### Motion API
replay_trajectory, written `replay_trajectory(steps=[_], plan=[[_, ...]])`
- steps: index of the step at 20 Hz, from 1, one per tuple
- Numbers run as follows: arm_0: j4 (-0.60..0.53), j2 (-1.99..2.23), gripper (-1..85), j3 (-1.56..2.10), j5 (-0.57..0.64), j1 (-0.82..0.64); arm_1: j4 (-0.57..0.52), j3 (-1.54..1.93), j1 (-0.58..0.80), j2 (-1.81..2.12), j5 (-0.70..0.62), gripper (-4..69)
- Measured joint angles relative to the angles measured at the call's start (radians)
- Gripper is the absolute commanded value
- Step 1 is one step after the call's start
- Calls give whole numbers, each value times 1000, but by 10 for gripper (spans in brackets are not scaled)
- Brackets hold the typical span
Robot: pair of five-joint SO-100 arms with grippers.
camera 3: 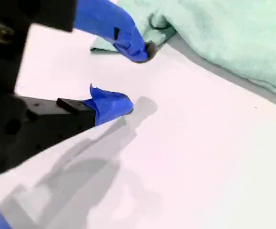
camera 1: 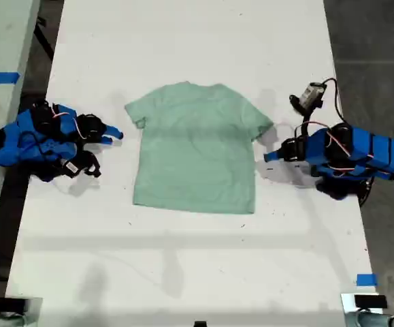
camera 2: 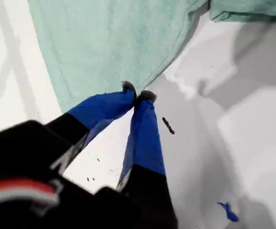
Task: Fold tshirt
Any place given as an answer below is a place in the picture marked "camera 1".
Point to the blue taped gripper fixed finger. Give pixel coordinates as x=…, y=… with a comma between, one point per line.
x=113, y=132
x=275, y=154

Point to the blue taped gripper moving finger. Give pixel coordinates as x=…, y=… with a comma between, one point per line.
x=106, y=140
x=280, y=160

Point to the pale green T-shirt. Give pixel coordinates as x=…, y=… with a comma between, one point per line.
x=196, y=150

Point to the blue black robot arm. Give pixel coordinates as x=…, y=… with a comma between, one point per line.
x=9, y=146
x=377, y=150

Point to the black stand leg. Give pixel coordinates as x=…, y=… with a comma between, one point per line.
x=45, y=41

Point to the square blue tape piece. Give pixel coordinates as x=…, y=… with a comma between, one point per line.
x=366, y=280

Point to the small black box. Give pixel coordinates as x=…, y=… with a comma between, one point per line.
x=370, y=301
x=11, y=304

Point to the tiny black clamp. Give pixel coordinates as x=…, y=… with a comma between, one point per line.
x=200, y=324

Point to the pale grey tube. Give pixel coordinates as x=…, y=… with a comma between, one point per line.
x=373, y=320
x=2, y=322

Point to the black camera stalk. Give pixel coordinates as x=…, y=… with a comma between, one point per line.
x=303, y=126

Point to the black labelled gripper camera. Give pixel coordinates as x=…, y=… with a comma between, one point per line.
x=70, y=166

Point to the silver black gripper camera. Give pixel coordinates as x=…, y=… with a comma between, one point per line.
x=310, y=93

